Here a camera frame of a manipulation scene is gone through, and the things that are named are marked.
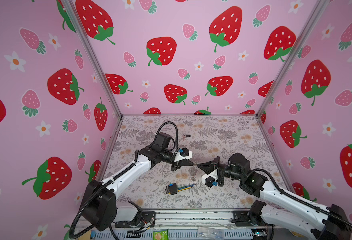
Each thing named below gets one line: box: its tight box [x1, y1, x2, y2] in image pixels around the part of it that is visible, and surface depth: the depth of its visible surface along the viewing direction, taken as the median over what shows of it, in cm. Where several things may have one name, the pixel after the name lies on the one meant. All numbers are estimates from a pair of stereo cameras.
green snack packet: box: [152, 229, 169, 240], surface depth 70 cm
